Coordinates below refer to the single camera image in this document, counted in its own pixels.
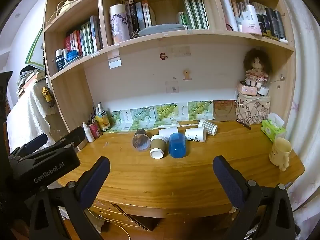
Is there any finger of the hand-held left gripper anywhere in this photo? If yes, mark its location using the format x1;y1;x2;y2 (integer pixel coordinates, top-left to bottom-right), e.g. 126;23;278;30
9;133;48;159
54;126;87;153

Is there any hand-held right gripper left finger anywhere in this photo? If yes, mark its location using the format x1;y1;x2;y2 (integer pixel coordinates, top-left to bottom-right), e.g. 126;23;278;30
29;156;111;240

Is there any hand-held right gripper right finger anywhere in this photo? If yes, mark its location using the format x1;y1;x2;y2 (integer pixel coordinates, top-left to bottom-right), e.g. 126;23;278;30
212;155;297;240

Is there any leaf print paper cup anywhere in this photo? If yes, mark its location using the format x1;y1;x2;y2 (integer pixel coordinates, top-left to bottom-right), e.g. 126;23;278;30
185;127;207;143

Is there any checked paper cup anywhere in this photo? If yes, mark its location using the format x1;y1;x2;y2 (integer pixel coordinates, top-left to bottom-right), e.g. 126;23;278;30
198;119;218;136

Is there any clear plastic cup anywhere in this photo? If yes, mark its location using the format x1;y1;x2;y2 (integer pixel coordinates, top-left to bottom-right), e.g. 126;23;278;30
132;129;151;152

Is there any blue plastic cup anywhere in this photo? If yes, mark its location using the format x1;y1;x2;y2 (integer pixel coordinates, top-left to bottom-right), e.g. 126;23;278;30
168;132;187;159

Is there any brown sleeved paper cup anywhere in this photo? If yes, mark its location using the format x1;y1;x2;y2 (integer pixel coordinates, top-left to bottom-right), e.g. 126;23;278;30
150;134;168;159

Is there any plain white paper cup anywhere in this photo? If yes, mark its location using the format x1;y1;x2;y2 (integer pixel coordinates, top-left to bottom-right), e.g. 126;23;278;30
158;126;179;138

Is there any white spray bottle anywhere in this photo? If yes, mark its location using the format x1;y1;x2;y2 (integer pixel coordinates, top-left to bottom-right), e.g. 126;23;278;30
82;122;95;143

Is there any red tube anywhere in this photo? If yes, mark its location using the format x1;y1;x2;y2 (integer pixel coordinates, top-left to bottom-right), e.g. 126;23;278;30
89;122;102;138

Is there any white knitted cloth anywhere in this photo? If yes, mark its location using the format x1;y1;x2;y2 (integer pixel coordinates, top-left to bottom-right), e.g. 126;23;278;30
6;89;58;153

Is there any yellow bottle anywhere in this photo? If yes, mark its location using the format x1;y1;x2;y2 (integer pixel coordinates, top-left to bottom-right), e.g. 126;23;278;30
96;113;111;131

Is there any wooden bookshelf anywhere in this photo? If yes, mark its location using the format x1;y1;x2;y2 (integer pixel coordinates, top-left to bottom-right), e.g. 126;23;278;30
42;0;297;140

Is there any yellow hanging toy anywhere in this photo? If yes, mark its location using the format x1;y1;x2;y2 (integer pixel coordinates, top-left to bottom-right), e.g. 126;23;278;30
42;87;52;103

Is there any wooden desk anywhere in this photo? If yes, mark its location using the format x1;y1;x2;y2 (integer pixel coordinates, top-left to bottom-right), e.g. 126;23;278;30
56;120;305;232

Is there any pale yellow mug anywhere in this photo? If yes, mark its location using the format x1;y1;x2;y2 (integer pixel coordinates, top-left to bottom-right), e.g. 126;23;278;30
269;137;292;172

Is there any pile of books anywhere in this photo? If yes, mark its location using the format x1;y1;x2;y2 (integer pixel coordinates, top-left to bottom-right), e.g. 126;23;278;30
16;68;47;97

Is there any green tissue pack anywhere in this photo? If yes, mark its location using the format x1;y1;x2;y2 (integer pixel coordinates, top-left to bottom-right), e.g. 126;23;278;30
261;112;286;142

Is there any brown print card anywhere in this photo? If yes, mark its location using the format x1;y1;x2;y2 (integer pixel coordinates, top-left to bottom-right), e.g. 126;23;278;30
213;100;238;122

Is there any block print box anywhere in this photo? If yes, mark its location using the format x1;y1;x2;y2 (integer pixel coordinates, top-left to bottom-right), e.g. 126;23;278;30
235;92;271;125

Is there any dark glass bottle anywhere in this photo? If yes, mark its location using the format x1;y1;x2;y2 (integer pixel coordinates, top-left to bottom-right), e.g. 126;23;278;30
55;49;65;71

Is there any blue jar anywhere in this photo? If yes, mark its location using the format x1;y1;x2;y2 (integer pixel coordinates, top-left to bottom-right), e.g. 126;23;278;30
67;50;80;63

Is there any hanging paper tag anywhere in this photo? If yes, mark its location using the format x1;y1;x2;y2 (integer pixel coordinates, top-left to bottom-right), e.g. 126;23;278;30
108;51;121;69

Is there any folded leaf print card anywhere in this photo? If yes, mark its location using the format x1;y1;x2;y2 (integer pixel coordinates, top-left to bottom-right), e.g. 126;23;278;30
109;100;214;132

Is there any green framed picture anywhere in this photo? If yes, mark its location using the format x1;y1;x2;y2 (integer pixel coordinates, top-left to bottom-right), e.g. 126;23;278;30
27;27;45;68

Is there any pink box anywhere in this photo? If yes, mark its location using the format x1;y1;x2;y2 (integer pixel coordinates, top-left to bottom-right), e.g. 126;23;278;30
237;82;258;96

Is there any row of red green books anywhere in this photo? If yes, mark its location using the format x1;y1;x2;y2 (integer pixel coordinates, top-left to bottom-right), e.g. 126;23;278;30
64;15;103;57

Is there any floral print cylinder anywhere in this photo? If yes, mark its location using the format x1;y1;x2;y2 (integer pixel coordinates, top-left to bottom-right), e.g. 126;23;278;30
109;4;131;45

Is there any rag doll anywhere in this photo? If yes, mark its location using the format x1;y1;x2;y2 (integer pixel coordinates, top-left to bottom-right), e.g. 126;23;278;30
244;48;273;88

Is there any white curtain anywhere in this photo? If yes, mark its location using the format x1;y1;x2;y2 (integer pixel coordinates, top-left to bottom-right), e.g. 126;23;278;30
274;0;320;240

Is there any pale yellow bag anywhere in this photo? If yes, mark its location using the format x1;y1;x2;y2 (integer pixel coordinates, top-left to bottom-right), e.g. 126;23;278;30
57;0;73;16

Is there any row of dark books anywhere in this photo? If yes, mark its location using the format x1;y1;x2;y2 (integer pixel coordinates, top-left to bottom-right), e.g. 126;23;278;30
121;0;153;35

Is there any white green box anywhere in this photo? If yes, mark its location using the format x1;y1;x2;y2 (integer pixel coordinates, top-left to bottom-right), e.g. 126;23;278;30
178;11;188;30

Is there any row of grey black books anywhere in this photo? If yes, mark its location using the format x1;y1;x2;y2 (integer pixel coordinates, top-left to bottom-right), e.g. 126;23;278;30
219;0;287;40

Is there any white paper roll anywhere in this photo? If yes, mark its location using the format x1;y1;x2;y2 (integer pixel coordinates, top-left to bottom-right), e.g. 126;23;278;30
221;0;238;32

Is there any white cable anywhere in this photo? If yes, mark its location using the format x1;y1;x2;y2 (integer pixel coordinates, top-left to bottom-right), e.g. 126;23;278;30
234;90;253;105

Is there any clear wall hook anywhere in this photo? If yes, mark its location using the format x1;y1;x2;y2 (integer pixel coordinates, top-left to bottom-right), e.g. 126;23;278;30
165;80;179;94

